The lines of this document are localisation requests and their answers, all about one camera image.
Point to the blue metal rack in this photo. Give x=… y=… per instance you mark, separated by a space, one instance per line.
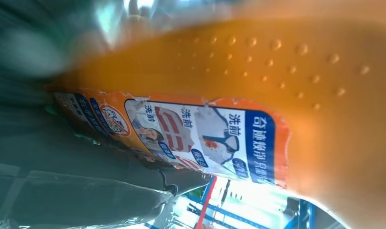
x=224 y=211

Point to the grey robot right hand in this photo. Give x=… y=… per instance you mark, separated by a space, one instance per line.
x=70 y=189

